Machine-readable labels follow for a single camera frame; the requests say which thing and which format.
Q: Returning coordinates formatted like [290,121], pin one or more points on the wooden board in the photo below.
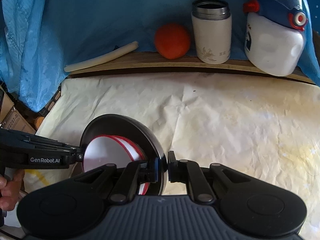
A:
[150,62]

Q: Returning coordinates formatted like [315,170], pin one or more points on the steel bowl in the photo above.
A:
[124,126]

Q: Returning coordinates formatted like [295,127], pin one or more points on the cream paper table cover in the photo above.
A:
[264,127]

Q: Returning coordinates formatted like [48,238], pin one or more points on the orange fruit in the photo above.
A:
[172,40]

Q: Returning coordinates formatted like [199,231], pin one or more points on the person's left hand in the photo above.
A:
[10,190]

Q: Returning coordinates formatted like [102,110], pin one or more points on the cardboard box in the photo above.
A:
[11,118]

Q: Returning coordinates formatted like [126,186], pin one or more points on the small orange object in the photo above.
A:
[38,121]

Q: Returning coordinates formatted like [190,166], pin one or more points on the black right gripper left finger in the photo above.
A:
[121,184]

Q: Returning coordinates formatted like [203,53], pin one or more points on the white blue-lidded water jug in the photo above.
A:
[275,36]

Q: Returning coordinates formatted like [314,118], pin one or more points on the white steel thermos cup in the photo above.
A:
[212,27]

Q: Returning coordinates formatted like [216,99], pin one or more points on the blue cloth backdrop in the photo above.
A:
[40,37]

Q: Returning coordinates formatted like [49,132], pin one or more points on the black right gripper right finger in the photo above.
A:
[204,185]

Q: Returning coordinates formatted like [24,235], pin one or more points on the white red-rimmed bowl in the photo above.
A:
[135,154]
[104,150]

